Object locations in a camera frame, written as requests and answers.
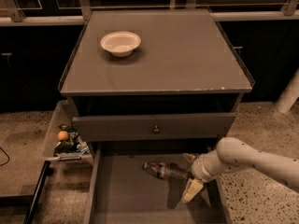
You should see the green snack bag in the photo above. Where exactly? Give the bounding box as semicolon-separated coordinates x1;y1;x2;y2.
54;124;78;153

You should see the white paper bowl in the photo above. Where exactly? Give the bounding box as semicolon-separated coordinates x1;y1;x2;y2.
100;31;141;57

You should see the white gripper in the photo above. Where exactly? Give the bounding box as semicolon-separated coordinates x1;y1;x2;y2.
181;150;221;203

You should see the grey open middle drawer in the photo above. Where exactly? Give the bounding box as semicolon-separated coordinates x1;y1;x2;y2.
83;148;228;224

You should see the grey top drawer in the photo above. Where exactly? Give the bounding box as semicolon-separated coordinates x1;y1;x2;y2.
72;113;235;142

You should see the black cable on floor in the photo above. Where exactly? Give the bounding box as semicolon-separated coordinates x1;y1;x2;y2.
0;146;11;167

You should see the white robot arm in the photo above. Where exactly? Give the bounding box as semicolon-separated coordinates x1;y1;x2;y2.
181;137;299;203

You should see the black metal bar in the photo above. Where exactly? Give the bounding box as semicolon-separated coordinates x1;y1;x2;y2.
23;161;50;224

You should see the small bottle in bin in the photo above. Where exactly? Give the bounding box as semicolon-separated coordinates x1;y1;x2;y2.
77;142;90;155

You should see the grey drawer cabinet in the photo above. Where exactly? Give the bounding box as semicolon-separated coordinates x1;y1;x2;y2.
61;9;254;153

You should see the orange fruit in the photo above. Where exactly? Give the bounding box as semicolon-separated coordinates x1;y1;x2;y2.
57;131;69;141

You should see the clear plastic water bottle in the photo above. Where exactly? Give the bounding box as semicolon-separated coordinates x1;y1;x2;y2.
142;161;192;180

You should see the round metal drawer knob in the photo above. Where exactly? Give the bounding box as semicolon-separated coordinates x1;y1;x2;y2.
152;126;161;134

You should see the metal railing frame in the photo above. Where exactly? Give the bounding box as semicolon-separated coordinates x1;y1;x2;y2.
1;0;299;26

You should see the clear plastic storage bin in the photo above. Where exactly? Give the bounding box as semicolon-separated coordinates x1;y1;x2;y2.
42;100;93;162

